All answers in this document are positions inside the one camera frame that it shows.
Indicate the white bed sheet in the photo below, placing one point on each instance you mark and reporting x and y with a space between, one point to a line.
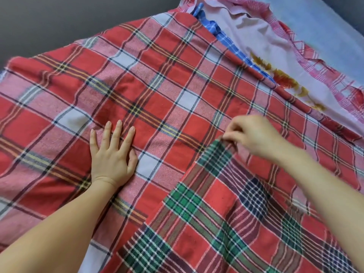
324 31

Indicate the person's left forearm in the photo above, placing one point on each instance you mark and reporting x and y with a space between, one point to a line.
51 236

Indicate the person's right forearm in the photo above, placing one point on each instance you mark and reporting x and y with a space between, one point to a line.
324 190

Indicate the blue checked cloth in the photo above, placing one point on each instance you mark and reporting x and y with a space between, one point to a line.
224 39

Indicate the person's right hand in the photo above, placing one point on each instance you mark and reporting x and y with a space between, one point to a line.
253 136

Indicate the red green plaid cloth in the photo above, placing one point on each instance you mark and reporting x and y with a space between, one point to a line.
227 219

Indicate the person's left hand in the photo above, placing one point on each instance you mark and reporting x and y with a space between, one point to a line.
112 159

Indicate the red white plaid cloth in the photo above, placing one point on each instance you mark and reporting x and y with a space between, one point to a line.
114 82

